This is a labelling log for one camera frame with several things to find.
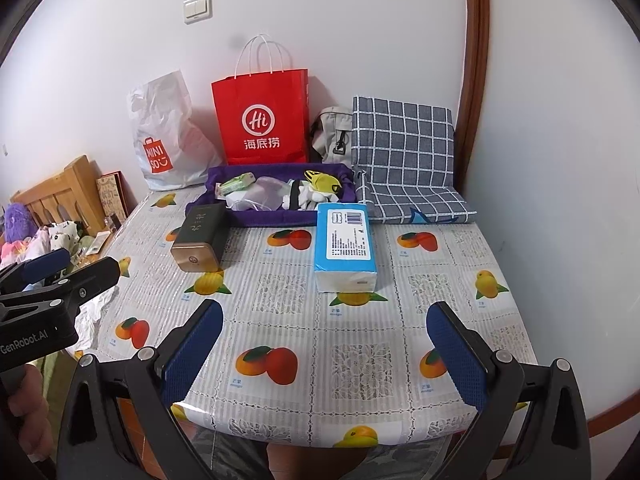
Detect fruit print tablecloth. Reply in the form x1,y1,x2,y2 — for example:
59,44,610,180
75,185,538,448

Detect person's leg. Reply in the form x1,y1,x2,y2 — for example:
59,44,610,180
192,427,451,480

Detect white wipes packet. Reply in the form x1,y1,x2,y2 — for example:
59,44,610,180
225,190,261,210

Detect pile of plush toys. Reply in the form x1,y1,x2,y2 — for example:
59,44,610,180
0,237,51,271

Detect white black spotted plush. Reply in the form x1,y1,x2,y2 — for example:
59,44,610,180
37,220,83,256

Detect white light switch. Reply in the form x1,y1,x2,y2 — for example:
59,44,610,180
182,0,213,25

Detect wooden headboard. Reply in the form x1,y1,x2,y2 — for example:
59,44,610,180
10,155,106,236

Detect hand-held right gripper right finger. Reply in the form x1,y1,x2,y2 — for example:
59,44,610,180
425,301,603,480

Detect blue tissue pack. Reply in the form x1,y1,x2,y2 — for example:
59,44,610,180
312,203,379,293

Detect yellow pouch with black straps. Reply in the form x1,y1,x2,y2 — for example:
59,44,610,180
304,169,346,195

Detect white gloves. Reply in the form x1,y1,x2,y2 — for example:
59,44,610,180
280,179,331,211

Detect grey backpack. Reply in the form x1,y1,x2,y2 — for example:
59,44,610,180
310,106,355,165

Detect white plastic shopping bag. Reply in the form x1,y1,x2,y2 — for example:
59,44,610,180
127,70,223,192

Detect person's left hand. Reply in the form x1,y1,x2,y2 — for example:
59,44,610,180
7,362,57,466

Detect dark rectangular tin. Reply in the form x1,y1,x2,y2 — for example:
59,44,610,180
170,203,231,273

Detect grey checked cushion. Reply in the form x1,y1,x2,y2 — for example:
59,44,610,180
351,96,476,225

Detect wooden nightstand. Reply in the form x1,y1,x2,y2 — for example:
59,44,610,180
75,217,128,261

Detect purple plush toy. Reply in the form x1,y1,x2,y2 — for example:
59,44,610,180
2,202,38,243

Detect red paper bag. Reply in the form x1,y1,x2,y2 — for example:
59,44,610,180
211,35,310,166

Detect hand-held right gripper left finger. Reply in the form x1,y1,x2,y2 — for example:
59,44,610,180
55,299,225,480

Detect green tissue packet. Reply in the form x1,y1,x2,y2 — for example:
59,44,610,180
220,172,257,196

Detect brown patterned book box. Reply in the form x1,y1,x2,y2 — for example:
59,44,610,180
96,172,138,221

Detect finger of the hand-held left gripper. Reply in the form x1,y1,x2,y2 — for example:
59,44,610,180
47,256,122,311
0,247,72,295

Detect purple fabric storage box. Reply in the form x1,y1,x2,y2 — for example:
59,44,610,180
186,161,358,228

